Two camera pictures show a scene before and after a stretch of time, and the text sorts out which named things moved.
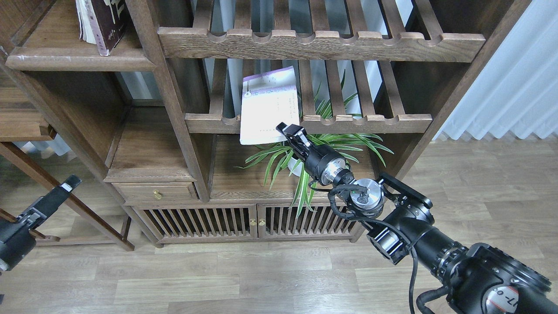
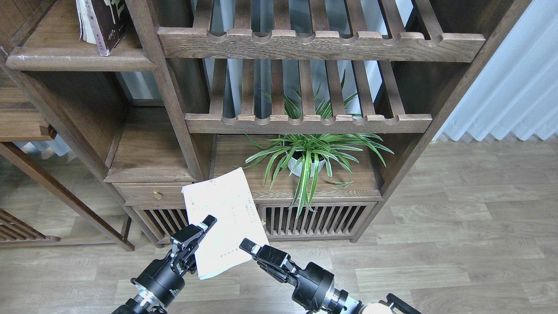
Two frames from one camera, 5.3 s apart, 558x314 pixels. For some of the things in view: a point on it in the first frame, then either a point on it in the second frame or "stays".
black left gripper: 16,239 -> 163,280
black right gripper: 321,162 -> 314,288
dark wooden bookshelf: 180,99 stays
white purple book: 267,99 -> 228,198
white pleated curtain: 517,90 stays
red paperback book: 90,29 stays
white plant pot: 297,171 stays
